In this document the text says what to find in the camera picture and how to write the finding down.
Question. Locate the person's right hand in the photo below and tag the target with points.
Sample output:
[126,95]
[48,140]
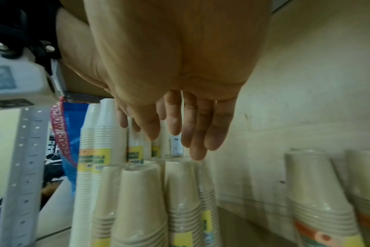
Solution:
[179,48]

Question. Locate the person's left hand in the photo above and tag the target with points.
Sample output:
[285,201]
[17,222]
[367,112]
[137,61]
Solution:
[78,53]

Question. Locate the blue bag with red band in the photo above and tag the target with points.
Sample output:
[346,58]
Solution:
[70,125]

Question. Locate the white shelf price tag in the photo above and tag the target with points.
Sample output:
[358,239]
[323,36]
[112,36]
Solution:
[177,146]

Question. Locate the grey perforated shelf upright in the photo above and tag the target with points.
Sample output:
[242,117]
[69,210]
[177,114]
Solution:
[25,168]

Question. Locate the group of yellow-label cup sleeves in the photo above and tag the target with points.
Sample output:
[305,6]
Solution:
[142,197]

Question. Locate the orange-label paper cup sleeve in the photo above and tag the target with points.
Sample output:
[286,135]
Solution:
[366,188]
[319,200]

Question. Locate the white wrist camera device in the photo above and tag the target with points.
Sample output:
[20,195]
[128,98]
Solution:
[17,77]

